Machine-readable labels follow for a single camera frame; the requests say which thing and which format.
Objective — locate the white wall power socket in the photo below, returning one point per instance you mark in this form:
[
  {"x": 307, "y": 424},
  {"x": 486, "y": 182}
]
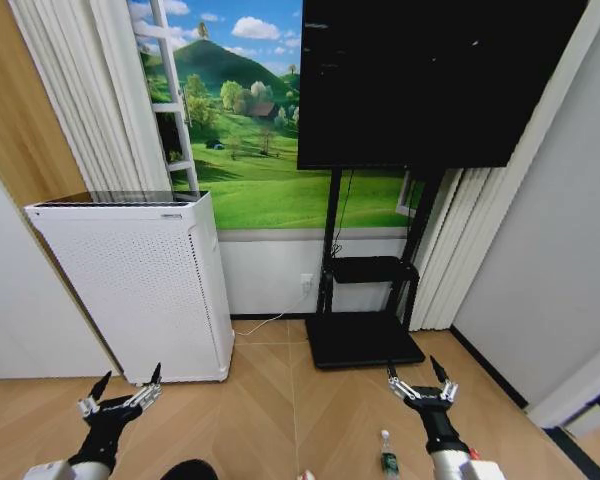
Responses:
[{"x": 306, "y": 285}]

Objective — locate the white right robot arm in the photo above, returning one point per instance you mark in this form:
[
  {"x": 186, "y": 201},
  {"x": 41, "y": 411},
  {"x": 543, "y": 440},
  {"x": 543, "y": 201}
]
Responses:
[{"x": 461, "y": 465}]

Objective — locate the black television floor stand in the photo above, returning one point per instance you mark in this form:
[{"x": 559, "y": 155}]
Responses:
[{"x": 365, "y": 320}]

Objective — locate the clear plastic bottle green label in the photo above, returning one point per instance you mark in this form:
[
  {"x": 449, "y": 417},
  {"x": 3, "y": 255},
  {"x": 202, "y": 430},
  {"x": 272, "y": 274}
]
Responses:
[{"x": 388, "y": 456}]

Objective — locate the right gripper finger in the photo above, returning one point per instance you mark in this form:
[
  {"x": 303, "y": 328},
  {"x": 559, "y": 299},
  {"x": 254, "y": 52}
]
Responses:
[
  {"x": 398, "y": 382},
  {"x": 444, "y": 378}
]

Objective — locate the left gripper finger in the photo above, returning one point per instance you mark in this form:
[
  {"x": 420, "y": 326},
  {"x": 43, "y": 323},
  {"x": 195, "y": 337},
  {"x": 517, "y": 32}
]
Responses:
[
  {"x": 91, "y": 396},
  {"x": 147, "y": 390}
]

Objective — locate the black set-top box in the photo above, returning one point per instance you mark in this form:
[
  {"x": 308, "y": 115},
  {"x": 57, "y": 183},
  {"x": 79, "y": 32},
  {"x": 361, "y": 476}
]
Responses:
[{"x": 367, "y": 270}]

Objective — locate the white air purifier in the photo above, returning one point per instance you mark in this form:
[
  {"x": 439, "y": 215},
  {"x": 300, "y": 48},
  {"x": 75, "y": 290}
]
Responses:
[{"x": 140, "y": 285}]

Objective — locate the green hills landscape mural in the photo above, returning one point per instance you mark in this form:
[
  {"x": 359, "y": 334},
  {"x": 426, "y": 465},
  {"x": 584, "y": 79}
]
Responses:
[{"x": 260, "y": 150}]

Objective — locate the small pink white trash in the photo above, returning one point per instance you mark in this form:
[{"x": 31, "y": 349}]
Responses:
[{"x": 307, "y": 475}]

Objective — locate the large black television screen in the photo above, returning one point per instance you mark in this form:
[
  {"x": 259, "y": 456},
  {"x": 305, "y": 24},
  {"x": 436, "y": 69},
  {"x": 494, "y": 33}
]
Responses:
[{"x": 420, "y": 85}]

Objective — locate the white pleated curtain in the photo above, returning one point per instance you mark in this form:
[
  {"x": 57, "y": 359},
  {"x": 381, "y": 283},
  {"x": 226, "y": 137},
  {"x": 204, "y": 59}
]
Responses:
[
  {"x": 447, "y": 250},
  {"x": 90, "y": 95}
]

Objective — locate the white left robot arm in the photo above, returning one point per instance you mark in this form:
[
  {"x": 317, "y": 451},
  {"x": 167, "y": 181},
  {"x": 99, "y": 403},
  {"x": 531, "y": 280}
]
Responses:
[{"x": 67, "y": 470}]

